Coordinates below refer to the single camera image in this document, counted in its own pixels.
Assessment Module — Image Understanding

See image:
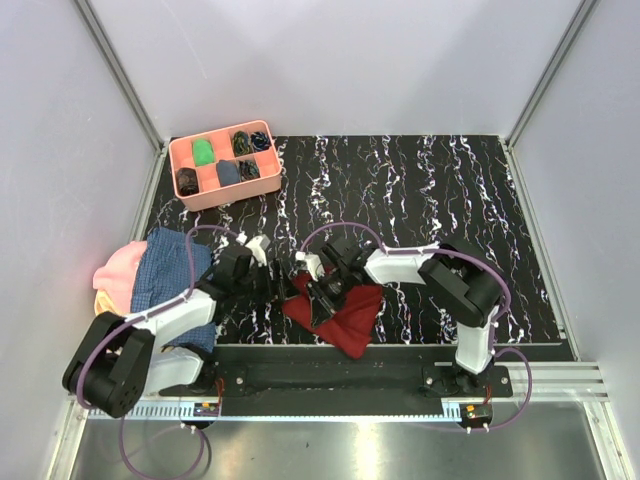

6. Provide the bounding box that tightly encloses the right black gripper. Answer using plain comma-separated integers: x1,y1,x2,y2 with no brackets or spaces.
305,266,354,330

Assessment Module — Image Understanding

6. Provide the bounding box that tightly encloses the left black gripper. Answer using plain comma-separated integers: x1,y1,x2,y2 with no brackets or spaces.
234,258,300,304

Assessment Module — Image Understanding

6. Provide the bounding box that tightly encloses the dark red cloth napkin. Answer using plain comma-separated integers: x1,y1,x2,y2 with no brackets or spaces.
282,273,383,359

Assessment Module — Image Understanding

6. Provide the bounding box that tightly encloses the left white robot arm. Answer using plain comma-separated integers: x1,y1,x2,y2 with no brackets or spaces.
62,234,287,419

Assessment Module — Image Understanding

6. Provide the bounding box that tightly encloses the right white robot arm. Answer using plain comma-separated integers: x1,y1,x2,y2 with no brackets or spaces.
295,237,510,397

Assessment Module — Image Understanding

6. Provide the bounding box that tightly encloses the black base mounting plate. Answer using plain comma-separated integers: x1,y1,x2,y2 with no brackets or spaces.
199,344,514,399

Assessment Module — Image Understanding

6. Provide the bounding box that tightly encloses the dark striped rolled sock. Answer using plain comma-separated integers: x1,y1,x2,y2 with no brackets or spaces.
238,159,260,182

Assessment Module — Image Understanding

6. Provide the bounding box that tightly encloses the blue checkered cloth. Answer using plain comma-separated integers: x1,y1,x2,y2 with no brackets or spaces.
130,227,216,353

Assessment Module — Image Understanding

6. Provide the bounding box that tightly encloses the grey blue rolled sock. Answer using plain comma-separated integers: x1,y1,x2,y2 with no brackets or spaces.
216,160,241,187

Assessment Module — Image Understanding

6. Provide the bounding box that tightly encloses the pink divided organizer tray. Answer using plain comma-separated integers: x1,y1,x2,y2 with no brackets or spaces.
169,120,282,211

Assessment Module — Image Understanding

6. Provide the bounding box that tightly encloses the dark brown rolled sock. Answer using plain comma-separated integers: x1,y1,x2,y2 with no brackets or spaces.
175,167,200,197

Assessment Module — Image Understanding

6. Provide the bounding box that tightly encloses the blue patterned dark sock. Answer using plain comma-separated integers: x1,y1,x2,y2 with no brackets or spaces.
250,131,271,152

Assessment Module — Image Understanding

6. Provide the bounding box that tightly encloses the yellow patterned dark sock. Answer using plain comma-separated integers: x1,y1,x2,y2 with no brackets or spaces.
231,131,252,157

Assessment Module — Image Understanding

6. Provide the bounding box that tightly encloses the green rolled sock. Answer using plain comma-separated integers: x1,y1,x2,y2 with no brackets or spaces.
192,138,215,167

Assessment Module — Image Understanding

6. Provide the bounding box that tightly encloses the pink cloth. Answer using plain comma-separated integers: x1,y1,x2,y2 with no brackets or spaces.
93,241,147,311

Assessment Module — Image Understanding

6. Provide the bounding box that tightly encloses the peach orange cloth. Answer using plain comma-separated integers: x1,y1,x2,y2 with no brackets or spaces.
94,290,120,315

